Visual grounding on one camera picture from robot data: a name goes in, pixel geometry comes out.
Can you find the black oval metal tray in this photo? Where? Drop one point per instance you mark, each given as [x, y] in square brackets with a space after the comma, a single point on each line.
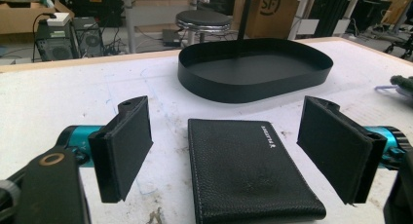
[253, 78]

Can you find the white table leg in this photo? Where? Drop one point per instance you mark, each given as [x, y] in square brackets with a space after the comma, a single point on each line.
[130, 22]

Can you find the black computer tower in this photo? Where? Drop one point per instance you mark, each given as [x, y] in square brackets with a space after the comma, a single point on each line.
[88, 35]

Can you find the black leather wallet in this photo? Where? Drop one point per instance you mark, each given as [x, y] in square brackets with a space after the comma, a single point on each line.
[246, 175]

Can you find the open cardboard box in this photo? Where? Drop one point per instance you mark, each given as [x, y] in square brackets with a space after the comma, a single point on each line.
[19, 21]

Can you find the white power adapter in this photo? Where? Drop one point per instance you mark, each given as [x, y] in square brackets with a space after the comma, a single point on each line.
[59, 19]

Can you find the black chair base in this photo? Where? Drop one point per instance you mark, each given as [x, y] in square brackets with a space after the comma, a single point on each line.
[401, 45]

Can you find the white metal stand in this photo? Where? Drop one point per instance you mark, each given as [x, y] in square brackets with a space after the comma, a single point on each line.
[300, 9]

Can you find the printed cardboard box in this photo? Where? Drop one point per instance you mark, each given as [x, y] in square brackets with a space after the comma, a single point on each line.
[271, 13]

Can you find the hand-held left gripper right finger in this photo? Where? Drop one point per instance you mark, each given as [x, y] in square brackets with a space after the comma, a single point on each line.
[334, 146]

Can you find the black metal frame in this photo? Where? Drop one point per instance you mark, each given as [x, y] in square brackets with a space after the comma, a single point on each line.
[331, 13]

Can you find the black round stool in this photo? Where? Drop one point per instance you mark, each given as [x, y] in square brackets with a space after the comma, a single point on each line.
[204, 19]

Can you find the dark green object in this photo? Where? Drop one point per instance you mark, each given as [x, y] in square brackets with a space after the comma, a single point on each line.
[402, 82]

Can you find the black stand pole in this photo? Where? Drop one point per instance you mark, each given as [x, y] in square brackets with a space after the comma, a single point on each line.
[245, 13]

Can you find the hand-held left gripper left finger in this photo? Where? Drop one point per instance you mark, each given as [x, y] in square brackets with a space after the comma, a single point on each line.
[120, 149]

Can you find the black flat device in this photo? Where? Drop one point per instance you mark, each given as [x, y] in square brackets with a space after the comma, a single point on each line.
[171, 37]

